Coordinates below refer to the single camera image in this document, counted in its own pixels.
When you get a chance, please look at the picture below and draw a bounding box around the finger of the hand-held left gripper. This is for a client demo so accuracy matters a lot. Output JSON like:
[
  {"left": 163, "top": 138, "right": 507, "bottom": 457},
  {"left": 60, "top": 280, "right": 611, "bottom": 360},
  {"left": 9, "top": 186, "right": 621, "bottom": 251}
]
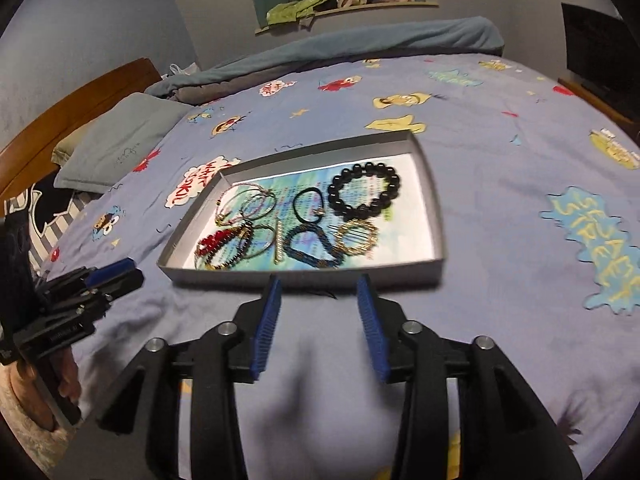
[
  {"left": 50, "top": 268, "right": 146, "bottom": 323},
  {"left": 44, "top": 258, "right": 137, "bottom": 295}
]

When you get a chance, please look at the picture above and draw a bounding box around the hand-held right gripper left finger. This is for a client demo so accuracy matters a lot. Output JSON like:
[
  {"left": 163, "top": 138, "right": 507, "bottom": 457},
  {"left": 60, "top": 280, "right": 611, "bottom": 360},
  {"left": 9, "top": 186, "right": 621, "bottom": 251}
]
[{"left": 52, "top": 275, "right": 282, "bottom": 480}]

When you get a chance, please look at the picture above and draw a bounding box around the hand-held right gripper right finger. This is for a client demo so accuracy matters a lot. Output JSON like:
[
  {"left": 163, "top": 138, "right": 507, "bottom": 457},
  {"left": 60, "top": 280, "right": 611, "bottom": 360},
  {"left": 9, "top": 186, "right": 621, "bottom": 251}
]
[{"left": 356, "top": 273, "right": 583, "bottom": 480}]

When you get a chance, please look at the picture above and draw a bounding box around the grey shallow cardboard box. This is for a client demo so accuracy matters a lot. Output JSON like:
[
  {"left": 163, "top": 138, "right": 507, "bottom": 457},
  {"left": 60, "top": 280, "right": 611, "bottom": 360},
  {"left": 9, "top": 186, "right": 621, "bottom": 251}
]
[{"left": 157, "top": 132, "right": 445, "bottom": 290}]

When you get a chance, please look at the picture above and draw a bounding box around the dark small-bead bracelet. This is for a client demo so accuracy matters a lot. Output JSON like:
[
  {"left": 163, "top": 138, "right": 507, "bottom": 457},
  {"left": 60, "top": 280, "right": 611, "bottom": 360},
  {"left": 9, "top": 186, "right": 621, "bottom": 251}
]
[{"left": 206, "top": 224, "right": 277, "bottom": 272}]

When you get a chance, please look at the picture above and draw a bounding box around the blue bead bracelet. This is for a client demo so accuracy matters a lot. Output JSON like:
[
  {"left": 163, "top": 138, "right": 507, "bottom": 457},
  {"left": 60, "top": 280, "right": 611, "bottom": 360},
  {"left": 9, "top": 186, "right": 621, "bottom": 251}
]
[{"left": 281, "top": 224, "right": 346, "bottom": 267}]

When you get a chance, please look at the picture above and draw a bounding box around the gold bead bracelet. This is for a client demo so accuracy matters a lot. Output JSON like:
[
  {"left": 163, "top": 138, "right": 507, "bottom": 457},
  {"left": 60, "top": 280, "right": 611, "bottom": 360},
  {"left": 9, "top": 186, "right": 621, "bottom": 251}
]
[{"left": 334, "top": 218, "right": 380, "bottom": 256}]

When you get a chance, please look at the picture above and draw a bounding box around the red beaded bracelet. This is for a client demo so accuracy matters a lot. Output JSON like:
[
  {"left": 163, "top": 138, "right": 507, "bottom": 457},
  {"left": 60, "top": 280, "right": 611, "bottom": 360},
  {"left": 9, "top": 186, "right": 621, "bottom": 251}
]
[{"left": 195, "top": 227, "right": 246, "bottom": 269}]

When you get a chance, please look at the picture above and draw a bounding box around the black hair tie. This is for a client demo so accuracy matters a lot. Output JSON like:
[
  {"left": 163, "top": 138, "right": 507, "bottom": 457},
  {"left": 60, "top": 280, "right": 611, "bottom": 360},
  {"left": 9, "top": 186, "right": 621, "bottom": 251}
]
[{"left": 291, "top": 187, "right": 329, "bottom": 224}]

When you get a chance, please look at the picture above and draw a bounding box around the silver hoop bangle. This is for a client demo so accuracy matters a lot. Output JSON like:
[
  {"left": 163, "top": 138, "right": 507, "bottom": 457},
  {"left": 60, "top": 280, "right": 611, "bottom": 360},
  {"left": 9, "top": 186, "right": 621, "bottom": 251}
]
[{"left": 239, "top": 187, "right": 278, "bottom": 221}]

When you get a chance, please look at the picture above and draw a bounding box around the person's left hand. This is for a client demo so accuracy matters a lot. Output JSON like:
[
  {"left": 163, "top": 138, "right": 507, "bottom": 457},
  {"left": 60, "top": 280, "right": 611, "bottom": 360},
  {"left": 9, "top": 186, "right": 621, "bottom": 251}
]
[{"left": 52, "top": 347, "right": 84, "bottom": 404}]

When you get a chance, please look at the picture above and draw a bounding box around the black and white striped pillow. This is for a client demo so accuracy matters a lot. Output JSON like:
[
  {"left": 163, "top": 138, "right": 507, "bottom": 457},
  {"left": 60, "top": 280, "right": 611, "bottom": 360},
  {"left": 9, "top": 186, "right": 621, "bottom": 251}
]
[{"left": 4, "top": 182, "right": 91, "bottom": 271}]

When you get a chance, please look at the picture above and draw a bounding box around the printed paper sheet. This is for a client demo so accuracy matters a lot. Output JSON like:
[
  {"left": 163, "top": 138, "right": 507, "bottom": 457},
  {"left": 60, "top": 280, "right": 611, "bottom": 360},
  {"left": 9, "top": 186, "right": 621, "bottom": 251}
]
[{"left": 192, "top": 152, "right": 434, "bottom": 269}]

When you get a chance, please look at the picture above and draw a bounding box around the grey-blue pillow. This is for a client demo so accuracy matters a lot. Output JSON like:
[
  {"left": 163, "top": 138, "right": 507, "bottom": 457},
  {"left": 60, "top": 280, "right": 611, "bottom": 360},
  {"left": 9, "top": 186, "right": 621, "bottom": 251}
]
[{"left": 54, "top": 92, "right": 194, "bottom": 194}]

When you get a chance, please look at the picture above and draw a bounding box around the olive pillow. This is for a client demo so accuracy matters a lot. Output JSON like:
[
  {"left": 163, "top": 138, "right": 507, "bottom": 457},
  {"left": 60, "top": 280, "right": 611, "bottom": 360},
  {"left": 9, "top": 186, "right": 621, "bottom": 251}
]
[{"left": 51, "top": 122, "right": 101, "bottom": 166}]

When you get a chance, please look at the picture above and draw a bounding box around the cartoon printed bed sheet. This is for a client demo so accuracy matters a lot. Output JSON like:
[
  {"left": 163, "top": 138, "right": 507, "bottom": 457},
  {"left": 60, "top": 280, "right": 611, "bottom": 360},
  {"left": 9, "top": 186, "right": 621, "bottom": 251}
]
[{"left": 37, "top": 47, "right": 640, "bottom": 480}]

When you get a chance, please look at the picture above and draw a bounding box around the wooden headboard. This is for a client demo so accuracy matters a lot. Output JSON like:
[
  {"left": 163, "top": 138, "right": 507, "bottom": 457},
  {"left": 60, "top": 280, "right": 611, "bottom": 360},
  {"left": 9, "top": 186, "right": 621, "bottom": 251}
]
[{"left": 0, "top": 57, "right": 164, "bottom": 201}]

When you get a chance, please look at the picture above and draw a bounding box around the grey folded blanket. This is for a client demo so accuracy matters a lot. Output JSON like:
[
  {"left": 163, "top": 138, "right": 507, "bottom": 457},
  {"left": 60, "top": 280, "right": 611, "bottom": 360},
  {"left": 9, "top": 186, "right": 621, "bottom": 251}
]
[{"left": 175, "top": 77, "right": 251, "bottom": 106}]

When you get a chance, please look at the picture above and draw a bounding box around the white plastic bag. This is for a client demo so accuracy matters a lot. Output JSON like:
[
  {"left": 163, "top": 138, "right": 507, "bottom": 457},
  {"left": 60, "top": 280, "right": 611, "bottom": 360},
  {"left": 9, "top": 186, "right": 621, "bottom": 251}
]
[{"left": 167, "top": 62, "right": 201, "bottom": 81}]

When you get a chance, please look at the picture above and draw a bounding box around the blue folded blanket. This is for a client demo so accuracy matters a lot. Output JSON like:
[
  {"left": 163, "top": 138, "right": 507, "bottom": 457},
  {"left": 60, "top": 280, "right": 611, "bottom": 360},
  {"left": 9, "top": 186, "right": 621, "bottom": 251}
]
[{"left": 145, "top": 16, "right": 505, "bottom": 99}]

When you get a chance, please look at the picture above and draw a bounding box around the wooden television stand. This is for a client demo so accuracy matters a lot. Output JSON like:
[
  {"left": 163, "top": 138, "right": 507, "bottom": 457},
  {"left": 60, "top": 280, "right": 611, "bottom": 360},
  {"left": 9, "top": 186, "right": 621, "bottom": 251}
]
[{"left": 557, "top": 77, "right": 640, "bottom": 129}]

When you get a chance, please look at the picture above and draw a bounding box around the green cloth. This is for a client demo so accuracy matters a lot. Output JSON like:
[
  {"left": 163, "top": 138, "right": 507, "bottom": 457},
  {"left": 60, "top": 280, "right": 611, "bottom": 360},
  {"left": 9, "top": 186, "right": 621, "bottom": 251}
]
[{"left": 266, "top": 0, "right": 332, "bottom": 26}]

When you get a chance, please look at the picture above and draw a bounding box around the window sill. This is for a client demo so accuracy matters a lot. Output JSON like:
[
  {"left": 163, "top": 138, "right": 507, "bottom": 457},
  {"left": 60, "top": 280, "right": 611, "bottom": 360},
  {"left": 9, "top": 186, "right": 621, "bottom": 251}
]
[{"left": 254, "top": 1, "right": 440, "bottom": 37}]

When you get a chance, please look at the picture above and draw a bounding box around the black television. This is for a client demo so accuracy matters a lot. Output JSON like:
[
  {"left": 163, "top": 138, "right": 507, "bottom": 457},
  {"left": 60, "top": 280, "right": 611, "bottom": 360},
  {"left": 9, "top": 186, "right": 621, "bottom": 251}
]
[{"left": 561, "top": 2, "right": 640, "bottom": 116}]

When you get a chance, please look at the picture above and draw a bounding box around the thin string bracelet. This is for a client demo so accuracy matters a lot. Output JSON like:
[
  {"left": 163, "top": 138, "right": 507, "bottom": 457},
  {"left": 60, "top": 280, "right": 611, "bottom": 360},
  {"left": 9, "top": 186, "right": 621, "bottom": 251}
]
[{"left": 215, "top": 185, "right": 252, "bottom": 227}]

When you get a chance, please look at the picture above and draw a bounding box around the black bead bracelet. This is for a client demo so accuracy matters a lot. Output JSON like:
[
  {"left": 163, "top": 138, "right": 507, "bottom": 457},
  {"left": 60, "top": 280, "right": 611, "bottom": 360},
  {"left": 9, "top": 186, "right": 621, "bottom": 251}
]
[{"left": 327, "top": 161, "right": 403, "bottom": 220}]

